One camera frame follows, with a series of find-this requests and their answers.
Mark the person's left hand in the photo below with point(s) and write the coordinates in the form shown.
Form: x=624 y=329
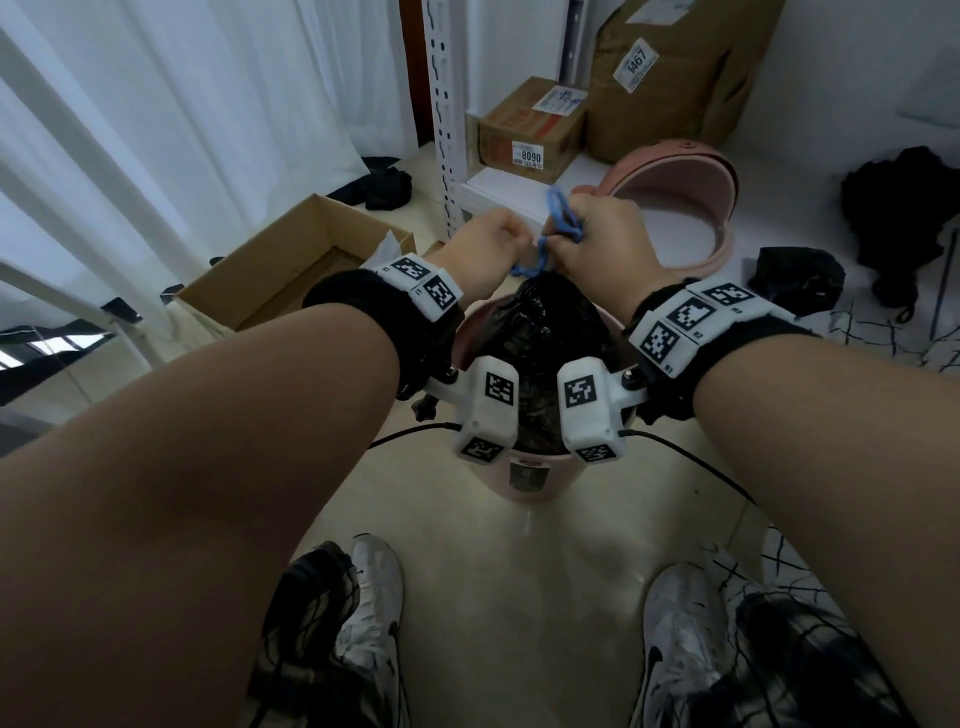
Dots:
x=484 y=251

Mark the person's right hand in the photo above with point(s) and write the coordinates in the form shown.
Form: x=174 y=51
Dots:
x=607 y=247

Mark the pink bin lid ring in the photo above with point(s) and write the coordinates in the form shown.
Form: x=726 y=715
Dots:
x=705 y=169

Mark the glossy black trash bag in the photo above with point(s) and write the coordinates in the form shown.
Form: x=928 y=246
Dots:
x=795 y=277

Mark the pink trash bin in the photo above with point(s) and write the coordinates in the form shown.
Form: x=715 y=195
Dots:
x=525 y=480

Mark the person's left forearm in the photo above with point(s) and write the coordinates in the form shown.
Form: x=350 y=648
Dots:
x=165 y=510

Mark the black white marker wristband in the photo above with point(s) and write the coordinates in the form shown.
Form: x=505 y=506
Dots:
x=427 y=281
x=690 y=315

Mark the white metal shelf rack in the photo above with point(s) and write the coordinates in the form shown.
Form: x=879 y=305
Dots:
x=510 y=191

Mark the small brown cardboard box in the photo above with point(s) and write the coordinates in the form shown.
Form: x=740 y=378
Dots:
x=510 y=127

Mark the large brown cardboard box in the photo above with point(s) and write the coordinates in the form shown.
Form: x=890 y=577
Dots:
x=690 y=105

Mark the open cardboard box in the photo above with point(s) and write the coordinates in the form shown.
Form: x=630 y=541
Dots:
x=277 y=240

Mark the white sheer curtain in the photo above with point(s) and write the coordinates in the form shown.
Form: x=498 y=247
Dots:
x=225 y=112

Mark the white black grid cloth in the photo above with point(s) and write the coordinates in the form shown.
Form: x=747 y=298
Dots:
x=900 y=337

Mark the white sneaker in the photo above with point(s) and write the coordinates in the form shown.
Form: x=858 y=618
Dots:
x=375 y=600
x=675 y=637

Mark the black white plaid trousers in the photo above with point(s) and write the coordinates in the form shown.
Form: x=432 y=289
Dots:
x=300 y=637

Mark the black glossy board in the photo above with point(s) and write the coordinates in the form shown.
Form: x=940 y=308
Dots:
x=30 y=375

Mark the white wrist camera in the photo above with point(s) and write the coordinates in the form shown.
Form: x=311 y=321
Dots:
x=487 y=409
x=589 y=409

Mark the white wall plate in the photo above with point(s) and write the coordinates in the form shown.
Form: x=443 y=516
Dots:
x=930 y=90

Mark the white metal frame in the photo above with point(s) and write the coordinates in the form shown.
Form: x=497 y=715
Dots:
x=97 y=161

